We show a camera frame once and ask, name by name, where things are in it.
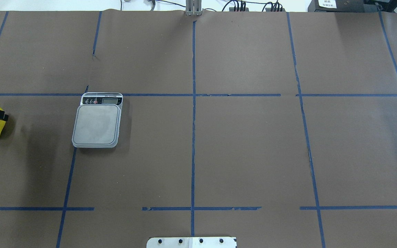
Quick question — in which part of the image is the silver digital kitchen scale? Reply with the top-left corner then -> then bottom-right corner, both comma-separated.
71,92 -> 123,148

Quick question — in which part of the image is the near black connector block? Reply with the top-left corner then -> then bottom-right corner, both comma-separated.
222,0 -> 247,12

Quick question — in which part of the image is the black connector block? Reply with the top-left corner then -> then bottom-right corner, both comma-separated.
262,0 -> 285,12
222,0 -> 247,12

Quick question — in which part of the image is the far black connector block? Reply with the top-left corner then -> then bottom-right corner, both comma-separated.
262,0 -> 285,12

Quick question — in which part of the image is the black computer box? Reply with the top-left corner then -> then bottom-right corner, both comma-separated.
307,0 -> 379,13

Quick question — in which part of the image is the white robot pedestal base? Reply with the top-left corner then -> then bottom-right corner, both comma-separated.
146,236 -> 237,248

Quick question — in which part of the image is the aluminium frame post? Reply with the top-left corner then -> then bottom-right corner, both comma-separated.
185,0 -> 203,16

